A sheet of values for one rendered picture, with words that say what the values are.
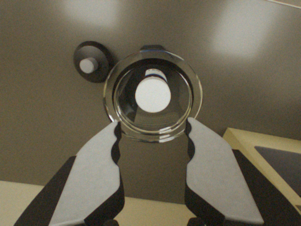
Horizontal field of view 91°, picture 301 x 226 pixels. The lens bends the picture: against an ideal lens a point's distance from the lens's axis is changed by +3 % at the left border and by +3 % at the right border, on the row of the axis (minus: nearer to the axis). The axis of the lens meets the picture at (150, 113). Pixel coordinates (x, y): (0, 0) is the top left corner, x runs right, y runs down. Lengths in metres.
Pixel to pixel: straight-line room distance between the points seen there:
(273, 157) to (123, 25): 0.49
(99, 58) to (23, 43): 0.19
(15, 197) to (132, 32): 0.71
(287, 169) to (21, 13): 0.75
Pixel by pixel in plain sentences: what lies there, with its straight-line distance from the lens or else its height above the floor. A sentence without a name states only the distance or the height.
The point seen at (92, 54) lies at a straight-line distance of 0.36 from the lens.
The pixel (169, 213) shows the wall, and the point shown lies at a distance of 0.74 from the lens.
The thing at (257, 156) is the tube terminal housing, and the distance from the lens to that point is 0.42.
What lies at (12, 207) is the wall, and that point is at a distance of 0.79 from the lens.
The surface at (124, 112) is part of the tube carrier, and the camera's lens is 0.19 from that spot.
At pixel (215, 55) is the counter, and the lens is 0.40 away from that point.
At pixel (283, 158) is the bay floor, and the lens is 0.54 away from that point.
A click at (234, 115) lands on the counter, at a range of 0.48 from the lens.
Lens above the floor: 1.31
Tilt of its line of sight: 63 degrees down
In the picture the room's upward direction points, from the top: 178 degrees counter-clockwise
